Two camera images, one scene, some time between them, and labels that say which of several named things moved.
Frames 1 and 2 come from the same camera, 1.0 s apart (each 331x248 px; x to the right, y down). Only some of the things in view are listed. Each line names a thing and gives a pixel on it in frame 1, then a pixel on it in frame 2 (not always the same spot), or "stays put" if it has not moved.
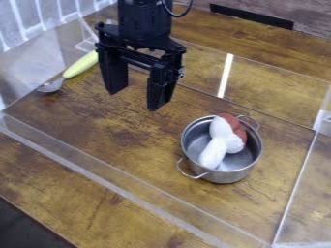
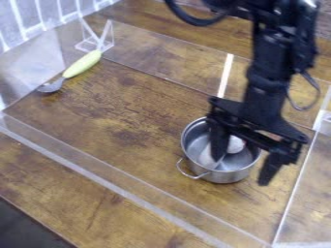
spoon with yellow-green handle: x=81 y=64 stays put
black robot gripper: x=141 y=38 -> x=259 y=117
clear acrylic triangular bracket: x=89 y=38 stays put
